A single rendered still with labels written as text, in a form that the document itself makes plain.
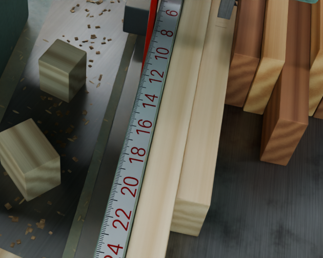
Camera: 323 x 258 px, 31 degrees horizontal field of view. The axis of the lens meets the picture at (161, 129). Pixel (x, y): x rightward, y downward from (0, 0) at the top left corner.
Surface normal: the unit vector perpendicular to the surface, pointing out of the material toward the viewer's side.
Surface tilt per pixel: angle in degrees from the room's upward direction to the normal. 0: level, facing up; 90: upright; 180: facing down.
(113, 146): 0
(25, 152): 0
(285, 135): 90
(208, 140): 0
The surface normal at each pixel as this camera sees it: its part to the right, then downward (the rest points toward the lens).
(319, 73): -0.17, 0.78
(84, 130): 0.12, -0.59
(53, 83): -0.44, 0.69
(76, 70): 0.89, 0.42
